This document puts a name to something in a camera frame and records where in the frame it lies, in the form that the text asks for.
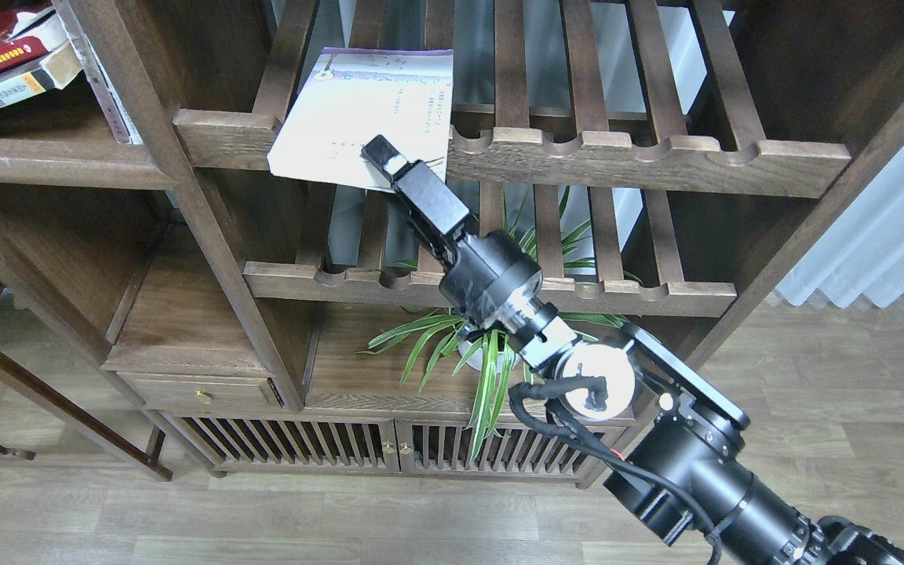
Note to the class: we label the left slatted cabinet door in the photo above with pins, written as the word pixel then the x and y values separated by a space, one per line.
pixel 343 441

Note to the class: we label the dark wooden bookshelf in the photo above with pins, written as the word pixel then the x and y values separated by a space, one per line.
pixel 710 143

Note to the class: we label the slatted cabinet door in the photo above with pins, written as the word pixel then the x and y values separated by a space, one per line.
pixel 513 451
pixel 343 441

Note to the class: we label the green spider plant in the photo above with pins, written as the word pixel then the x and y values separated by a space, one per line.
pixel 440 330

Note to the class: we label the dark wooden side furniture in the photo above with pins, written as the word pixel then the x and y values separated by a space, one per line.
pixel 118 451

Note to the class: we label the right slatted cabinet door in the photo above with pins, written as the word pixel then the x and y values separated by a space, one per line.
pixel 513 451

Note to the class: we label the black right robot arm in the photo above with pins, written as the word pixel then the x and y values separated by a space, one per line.
pixel 670 439

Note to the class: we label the small wooden drawer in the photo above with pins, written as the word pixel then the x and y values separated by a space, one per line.
pixel 178 390

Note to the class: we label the white purple paperback book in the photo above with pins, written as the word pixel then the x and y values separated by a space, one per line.
pixel 355 94

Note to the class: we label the white plant pot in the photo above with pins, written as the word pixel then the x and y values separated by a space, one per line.
pixel 474 354

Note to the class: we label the white curtain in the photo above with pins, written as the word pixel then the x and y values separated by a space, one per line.
pixel 860 259

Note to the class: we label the black green cover book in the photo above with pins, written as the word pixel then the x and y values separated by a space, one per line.
pixel 52 71

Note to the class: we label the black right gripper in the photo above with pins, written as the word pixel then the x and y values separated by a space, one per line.
pixel 489 278

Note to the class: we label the red paperback book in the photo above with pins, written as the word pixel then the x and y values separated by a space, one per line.
pixel 28 33

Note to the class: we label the thin upright book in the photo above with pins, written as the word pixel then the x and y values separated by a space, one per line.
pixel 115 113

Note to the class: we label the brass drawer knob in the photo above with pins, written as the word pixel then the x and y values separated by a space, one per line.
pixel 203 397

